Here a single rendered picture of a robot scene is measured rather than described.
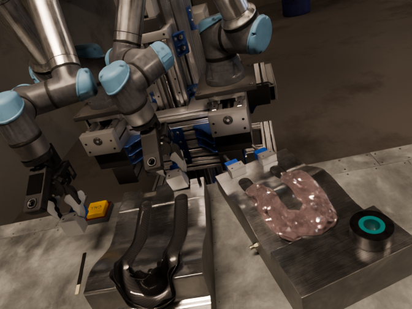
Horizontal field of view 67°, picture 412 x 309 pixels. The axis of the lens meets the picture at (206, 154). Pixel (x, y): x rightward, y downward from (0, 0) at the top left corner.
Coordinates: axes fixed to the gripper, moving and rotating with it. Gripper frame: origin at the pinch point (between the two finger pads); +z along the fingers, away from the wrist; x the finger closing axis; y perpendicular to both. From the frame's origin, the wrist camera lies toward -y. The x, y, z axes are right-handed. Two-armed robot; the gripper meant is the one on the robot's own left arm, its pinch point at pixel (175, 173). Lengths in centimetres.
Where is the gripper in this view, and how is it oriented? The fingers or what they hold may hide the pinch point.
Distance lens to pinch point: 93.0
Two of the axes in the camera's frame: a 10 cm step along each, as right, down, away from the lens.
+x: -9.3, 3.1, 1.9
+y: -0.7, -6.6, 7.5
